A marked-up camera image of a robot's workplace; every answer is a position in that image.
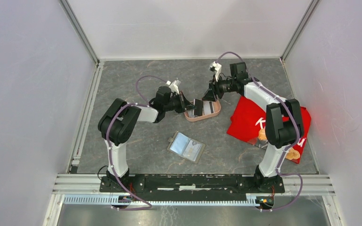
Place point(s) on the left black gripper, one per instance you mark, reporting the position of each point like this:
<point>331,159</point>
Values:
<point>184,103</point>

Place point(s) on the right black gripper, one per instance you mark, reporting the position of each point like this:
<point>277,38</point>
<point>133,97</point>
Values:
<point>213,90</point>

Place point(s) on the pink oval tray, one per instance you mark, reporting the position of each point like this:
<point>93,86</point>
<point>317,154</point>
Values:
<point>189,115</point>

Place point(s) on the grey credit card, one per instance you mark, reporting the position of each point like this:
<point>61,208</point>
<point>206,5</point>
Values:
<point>208,107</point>
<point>198,111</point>

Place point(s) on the grey card holder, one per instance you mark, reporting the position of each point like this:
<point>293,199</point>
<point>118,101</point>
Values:
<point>186,147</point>

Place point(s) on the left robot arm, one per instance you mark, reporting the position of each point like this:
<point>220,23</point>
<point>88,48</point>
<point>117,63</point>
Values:
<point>118,122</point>

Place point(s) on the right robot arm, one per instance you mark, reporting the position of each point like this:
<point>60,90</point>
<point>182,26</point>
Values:
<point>284,124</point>

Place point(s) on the red printed t-shirt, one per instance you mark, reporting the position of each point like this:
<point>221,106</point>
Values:
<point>248,125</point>

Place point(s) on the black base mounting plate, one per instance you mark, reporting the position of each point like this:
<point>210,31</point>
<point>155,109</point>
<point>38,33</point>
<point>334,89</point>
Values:
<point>193,187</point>

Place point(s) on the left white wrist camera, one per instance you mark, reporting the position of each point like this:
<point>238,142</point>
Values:
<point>174,86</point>

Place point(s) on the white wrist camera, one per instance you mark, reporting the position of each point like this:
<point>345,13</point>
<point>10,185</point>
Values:
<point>216,68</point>
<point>174,86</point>

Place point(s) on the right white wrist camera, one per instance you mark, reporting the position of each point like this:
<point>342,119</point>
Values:
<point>216,68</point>

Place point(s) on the aluminium frame rail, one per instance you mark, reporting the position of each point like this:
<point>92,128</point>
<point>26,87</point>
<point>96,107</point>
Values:
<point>88,189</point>

